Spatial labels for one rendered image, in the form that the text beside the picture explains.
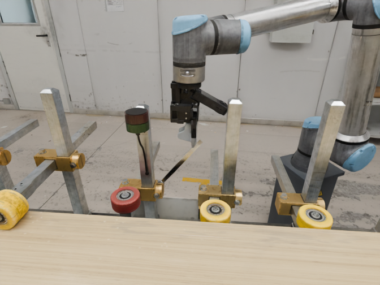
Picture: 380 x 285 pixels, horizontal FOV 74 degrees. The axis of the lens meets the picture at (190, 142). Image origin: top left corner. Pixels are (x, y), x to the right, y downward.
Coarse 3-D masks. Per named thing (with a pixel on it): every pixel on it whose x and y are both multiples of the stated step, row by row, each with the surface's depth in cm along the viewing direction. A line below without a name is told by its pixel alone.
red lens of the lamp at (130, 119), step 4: (144, 108) 66; (124, 112) 63; (128, 116) 62; (132, 116) 61; (136, 116) 61; (140, 116) 62; (144, 116) 62; (148, 116) 64; (128, 120) 62; (132, 120) 62; (136, 120) 62; (140, 120) 62; (144, 120) 63
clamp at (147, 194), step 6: (132, 180) 82; (138, 180) 82; (156, 180) 82; (120, 186) 79; (126, 186) 79; (132, 186) 79; (138, 186) 79; (156, 186) 79; (162, 186) 80; (144, 192) 79; (150, 192) 78; (156, 192) 79; (162, 192) 80; (144, 198) 80; (150, 198) 80; (156, 198) 81
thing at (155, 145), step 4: (152, 144) 106; (156, 144) 106; (156, 148) 103; (156, 152) 103; (136, 176) 85; (140, 176) 85; (132, 212) 72; (120, 216) 71; (124, 216) 71; (128, 216) 71; (132, 216) 72
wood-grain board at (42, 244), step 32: (32, 224) 61; (64, 224) 61; (96, 224) 61; (128, 224) 61; (160, 224) 61; (192, 224) 61; (224, 224) 61; (0, 256) 53; (32, 256) 53; (64, 256) 53; (96, 256) 53; (128, 256) 53; (160, 256) 53; (192, 256) 53; (224, 256) 53; (256, 256) 53; (288, 256) 53; (320, 256) 53; (352, 256) 53
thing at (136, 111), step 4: (132, 108) 65; (136, 108) 65; (140, 108) 65; (128, 112) 63; (132, 112) 63; (136, 112) 63; (140, 112) 63; (144, 112) 63; (132, 124) 62; (136, 124) 62; (144, 132) 69; (140, 144) 68; (144, 152) 71; (144, 156) 72; (144, 160) 73; (148, 172) 76
